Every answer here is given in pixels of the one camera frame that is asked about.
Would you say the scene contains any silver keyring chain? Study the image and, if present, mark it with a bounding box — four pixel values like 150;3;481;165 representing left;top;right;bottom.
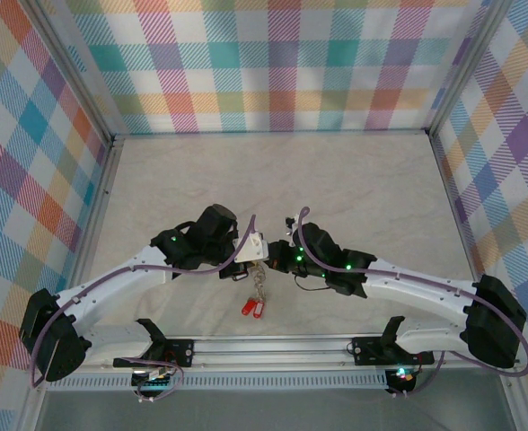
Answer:
251;263;270;300

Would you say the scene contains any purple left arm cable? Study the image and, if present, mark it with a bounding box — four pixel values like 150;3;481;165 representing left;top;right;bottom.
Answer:
29;215;259;403

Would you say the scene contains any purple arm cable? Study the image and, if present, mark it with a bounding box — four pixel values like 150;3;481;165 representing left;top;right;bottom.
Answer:
293;206;528;400
29;215;259;403

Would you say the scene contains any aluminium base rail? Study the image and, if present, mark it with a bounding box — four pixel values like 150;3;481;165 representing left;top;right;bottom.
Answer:
88;336;524;369

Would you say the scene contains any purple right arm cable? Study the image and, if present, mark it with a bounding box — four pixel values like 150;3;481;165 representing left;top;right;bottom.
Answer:
293;206;528;400

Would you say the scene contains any long aluminium frame bar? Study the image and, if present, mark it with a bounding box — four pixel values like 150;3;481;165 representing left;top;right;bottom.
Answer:
427;132;528;431
19;134;124;431

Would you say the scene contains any slotted grey cable duct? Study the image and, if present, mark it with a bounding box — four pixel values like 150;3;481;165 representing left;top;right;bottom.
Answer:
57;374;391;391

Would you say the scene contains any short aluminium frame bar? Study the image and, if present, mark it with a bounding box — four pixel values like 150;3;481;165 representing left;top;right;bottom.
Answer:
113;129;431;138

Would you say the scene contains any aluminium frame post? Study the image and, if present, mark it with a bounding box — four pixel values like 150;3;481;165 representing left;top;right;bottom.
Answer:
29;0;117;143
425;0;515;138

